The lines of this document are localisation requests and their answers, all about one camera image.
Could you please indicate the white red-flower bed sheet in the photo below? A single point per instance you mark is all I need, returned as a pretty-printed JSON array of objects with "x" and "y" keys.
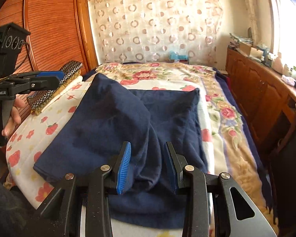
[{"x": 32, "y": 138}]

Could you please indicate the dark wooden chair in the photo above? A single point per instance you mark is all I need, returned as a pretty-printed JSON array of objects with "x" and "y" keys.
[{"x": 283, "y": 172}]

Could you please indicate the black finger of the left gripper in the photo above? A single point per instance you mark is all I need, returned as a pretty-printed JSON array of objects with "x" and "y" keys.
[{"x": 23, "y": 85}]

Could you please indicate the navy blue printed t-shirt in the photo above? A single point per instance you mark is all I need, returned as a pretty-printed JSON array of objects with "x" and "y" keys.
[{"x": 110, "y": 114}]

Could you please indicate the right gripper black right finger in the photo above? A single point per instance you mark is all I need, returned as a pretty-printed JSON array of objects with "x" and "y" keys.
[{"x": 235, "y": 214}]

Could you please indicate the window with wooden frame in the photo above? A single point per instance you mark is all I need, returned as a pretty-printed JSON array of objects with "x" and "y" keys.
[{"x": 283, "y": 19}]

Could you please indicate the stack of papers on cabinet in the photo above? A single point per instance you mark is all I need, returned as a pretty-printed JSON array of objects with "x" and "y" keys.
[{"x": 236, "y": 40}]

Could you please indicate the wooden sideboard cabinet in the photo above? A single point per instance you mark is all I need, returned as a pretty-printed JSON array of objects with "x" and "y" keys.
[{"x": 266, "y": 102}]

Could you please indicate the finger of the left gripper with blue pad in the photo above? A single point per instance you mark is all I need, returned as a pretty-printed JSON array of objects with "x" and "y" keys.
[{"x": 59, "y": 74}]

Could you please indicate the wooden louvered wardrobe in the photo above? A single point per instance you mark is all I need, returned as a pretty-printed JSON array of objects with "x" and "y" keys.
[{"x": 60, "y": 32}]

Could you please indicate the blue box at headboard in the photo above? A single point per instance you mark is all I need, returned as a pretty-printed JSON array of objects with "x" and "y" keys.
[{"x": 175, "y": 57}]

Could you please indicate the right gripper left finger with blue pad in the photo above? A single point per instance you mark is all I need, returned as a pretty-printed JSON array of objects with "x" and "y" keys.
[{"x": 78, "y": 206}]

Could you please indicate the floral beige blanket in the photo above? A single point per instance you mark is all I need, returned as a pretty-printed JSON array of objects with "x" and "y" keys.
[{"x": 227, "y": 146}]

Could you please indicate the sheer circle-pattern curtain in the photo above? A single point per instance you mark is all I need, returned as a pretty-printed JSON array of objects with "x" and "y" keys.
[{"x": 151, "y": 30}]

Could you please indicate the cardboard box on cabinet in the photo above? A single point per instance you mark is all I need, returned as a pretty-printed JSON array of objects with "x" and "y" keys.
[{"x": 249, "y": 50}]

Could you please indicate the left hand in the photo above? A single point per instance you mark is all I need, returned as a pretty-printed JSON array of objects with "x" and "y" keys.
[{"x": 14, "y": 118}]

